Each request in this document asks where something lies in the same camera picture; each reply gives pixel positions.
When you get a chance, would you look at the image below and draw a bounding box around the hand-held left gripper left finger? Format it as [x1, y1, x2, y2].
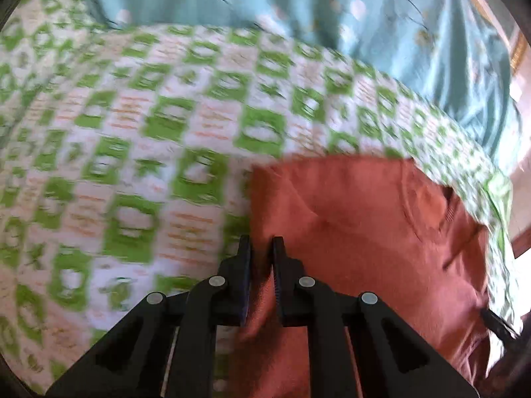
[45, 234, 253, 398]

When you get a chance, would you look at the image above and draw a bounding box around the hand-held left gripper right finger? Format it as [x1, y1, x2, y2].
[271, 236, 480, 398]

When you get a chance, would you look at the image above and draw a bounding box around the green checkered bed sheet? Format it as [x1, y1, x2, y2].
[0, 0, 523, 396]

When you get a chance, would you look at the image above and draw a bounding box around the teal floral quilt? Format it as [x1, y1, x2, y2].
[81, 0, 524, 175]

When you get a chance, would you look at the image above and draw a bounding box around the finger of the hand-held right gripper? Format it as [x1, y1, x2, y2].
[480, 308, 520, 339]

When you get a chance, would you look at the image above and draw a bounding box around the orange knit sweater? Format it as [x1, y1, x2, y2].
[229, 155, 504, 398]

